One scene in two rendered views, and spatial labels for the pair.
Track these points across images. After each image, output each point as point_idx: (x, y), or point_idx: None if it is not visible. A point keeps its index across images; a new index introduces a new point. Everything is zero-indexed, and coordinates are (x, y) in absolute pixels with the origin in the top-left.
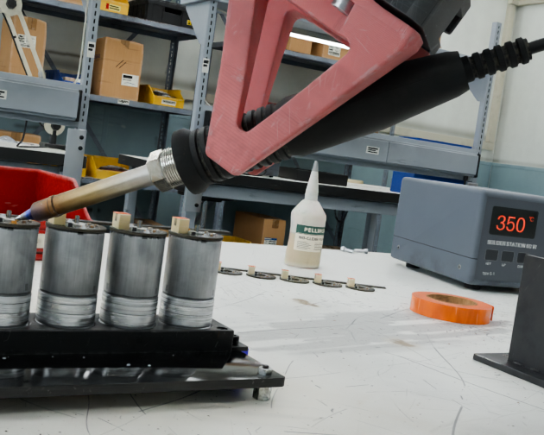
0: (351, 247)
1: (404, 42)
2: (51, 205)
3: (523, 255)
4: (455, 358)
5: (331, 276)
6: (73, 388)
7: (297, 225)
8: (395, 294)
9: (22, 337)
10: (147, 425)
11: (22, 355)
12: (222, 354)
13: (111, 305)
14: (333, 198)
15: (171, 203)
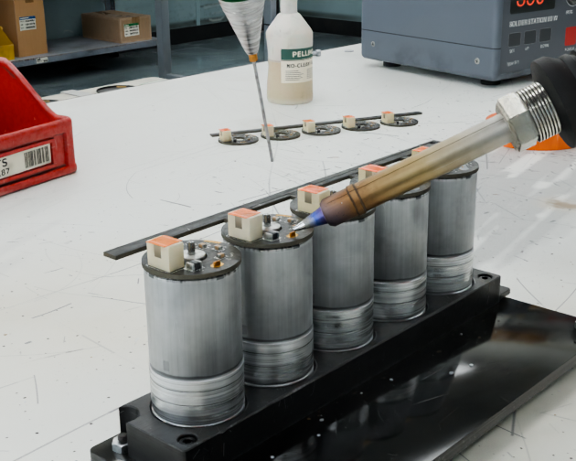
0: (128, 7)
1: None
2: (359, 203)
3: (545, 31)
4: None
5: (344, 110)
6: (462, 443)
7: (282, 51)
8: (442, 121)
9: (326, 381)
10: (554, 457)
11: (328, 404)
12: (498, 310)
13: (384, 294)
14: None
15: None
